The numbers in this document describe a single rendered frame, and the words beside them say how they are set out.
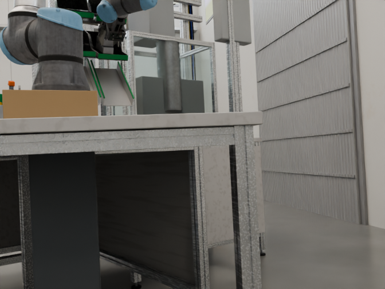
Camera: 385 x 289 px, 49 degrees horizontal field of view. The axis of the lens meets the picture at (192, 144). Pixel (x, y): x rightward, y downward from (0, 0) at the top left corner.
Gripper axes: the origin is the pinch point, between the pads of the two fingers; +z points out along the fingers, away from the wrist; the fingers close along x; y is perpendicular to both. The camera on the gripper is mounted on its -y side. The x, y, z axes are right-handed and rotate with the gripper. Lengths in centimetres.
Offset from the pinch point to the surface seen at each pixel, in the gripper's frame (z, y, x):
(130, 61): 61, -39, 35
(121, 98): 11.0, 21.5, 5.8
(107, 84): 14.6, 11.7, 2.0
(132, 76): 65, -30, 35
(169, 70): 66, -37, 63
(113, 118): -64, 76, -25
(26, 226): 8, 75, -37
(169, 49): 60, -50, 63
